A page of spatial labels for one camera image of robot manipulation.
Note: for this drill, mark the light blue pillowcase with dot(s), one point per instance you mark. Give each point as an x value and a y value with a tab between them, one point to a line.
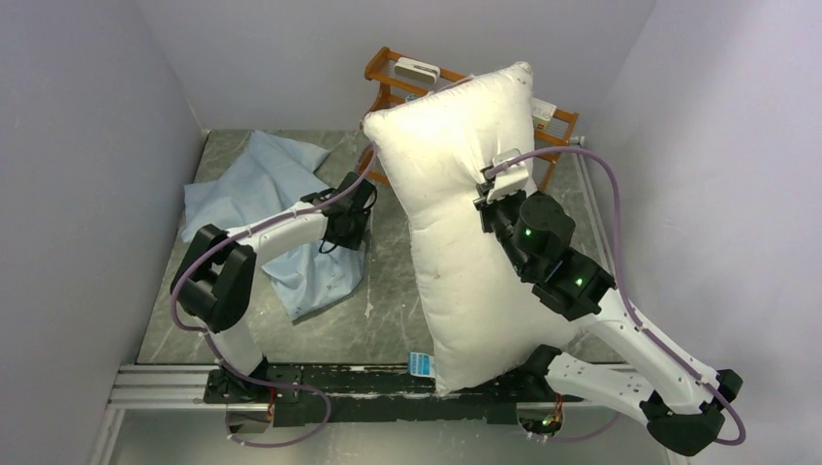
269	176

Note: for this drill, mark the white red carton box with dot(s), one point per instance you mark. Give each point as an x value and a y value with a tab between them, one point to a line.
542	114

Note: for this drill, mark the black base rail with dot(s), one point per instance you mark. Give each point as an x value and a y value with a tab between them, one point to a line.
308	393

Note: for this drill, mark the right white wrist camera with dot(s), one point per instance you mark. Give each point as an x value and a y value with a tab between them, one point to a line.
506	175

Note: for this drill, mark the white pillow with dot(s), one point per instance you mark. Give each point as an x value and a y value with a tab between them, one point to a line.
483	320

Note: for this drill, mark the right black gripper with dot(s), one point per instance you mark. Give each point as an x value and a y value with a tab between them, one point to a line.
486	208

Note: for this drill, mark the white eraser box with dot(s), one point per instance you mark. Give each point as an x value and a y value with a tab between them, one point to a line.
416	70

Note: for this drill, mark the orange wooden shelf rack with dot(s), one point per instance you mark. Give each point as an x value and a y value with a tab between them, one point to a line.
398	96

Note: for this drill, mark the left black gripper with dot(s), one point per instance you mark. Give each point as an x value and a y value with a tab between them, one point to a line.
353	242

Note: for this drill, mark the blue white pillow label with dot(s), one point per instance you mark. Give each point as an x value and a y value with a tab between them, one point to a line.
421	365

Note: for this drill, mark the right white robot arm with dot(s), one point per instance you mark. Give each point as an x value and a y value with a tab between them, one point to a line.
681	402

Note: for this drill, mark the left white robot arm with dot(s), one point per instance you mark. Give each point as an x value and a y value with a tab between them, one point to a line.
257	257

